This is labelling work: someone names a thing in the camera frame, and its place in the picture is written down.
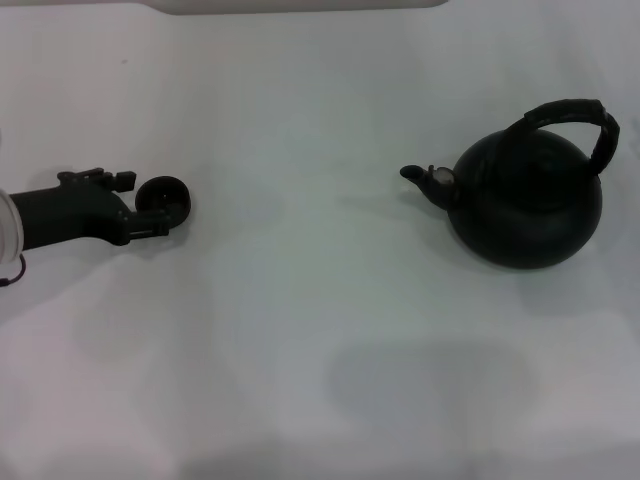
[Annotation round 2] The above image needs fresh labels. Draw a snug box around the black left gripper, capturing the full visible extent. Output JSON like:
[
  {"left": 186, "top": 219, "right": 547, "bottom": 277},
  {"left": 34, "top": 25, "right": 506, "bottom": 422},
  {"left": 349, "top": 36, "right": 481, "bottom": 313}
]
[{"left": 9, "top": 168, "right": 187, "bottom": 251}]

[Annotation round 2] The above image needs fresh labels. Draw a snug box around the black small teacup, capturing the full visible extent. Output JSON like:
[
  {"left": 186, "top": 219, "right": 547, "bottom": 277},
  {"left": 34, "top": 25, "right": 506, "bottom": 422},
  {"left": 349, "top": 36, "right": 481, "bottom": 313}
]
[{"left": 134, "top": 175, "right": 193, "bottom": 225}]

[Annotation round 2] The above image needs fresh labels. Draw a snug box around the black round teapot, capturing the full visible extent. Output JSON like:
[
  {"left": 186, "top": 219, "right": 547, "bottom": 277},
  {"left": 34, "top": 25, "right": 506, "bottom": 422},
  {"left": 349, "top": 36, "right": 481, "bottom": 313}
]
[{"left": 399, "top": 96, "right": 622, "bottom": 271}]

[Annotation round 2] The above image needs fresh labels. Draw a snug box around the white tablecloth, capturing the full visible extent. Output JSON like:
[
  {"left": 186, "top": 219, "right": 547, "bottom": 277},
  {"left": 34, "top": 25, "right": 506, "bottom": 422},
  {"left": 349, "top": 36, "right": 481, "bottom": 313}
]
[{"left": 0, "top": 0, "right": 640, "bottom": 480}]

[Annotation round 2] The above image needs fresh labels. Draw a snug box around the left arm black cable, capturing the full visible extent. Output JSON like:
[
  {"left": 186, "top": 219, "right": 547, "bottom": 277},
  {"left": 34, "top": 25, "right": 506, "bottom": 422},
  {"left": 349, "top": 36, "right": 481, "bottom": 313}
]
[{"left": 0, "top": 253, "right": 27, "bottom": 289}]

